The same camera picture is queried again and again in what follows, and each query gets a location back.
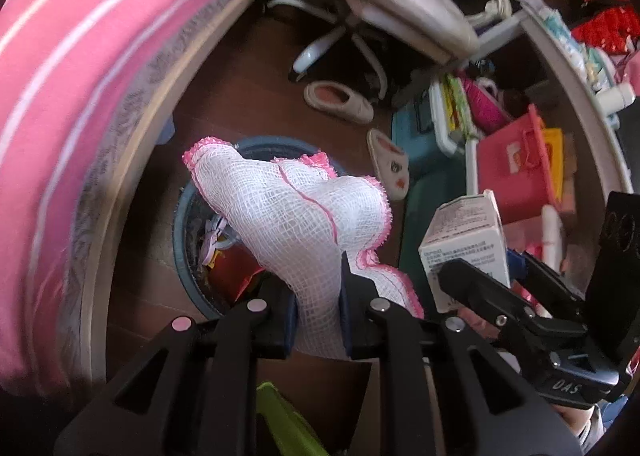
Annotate green white small box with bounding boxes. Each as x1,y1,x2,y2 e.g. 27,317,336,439
418,190,511,313

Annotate white pink mesh cloth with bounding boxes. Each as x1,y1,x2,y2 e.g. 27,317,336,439
182,137,424,360

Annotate dark blue trash bin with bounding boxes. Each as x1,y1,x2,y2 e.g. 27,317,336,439
172,135,320,320

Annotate person's left hand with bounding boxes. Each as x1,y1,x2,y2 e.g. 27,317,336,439
553,405,605,455

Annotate pink storage box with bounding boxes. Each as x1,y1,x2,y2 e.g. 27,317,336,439
477,104,560,224

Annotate cartoon face slipper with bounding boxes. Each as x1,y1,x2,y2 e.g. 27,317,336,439
367,129,410,202

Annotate beige slipper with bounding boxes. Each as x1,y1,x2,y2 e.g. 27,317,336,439
304,80,374,125

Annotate red packaged goods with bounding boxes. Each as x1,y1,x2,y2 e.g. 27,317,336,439
572,0,639,56

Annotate white office chair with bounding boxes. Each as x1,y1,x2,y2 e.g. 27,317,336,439
266,0,512,99

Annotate pink striped bed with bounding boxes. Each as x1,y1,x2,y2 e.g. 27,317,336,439
1,0,254,398

